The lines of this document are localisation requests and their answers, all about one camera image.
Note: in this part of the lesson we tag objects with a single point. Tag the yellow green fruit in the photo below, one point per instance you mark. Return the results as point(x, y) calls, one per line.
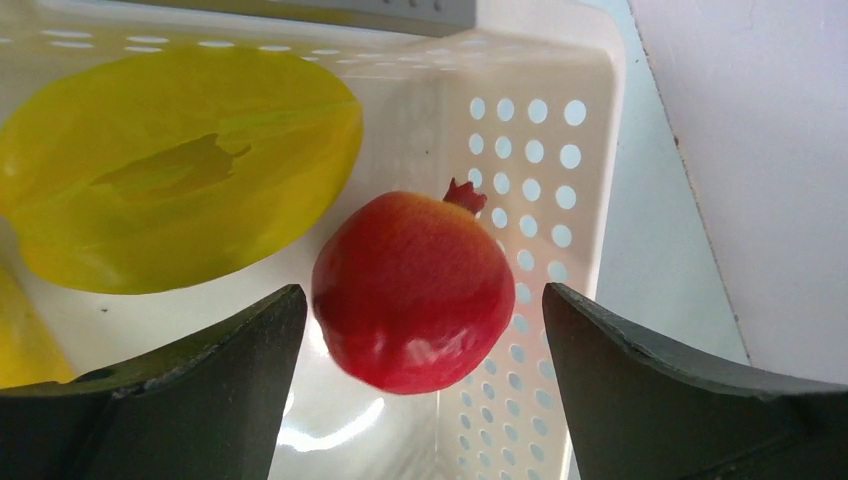
point(166, 170)

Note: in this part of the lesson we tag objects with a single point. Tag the yellow banana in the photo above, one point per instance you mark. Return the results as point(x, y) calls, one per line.
point(29, 352)

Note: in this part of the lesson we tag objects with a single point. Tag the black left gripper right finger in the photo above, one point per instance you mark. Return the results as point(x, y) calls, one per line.
point(641, 405)

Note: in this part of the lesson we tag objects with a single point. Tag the red round fruit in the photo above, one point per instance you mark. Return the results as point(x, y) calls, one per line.
point(411, 292)

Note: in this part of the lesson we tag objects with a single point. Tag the white perforated plastic basket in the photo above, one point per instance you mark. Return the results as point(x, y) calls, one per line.
point(526, 106)

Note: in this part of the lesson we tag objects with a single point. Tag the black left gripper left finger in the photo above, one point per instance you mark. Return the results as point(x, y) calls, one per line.
point(179, 404)

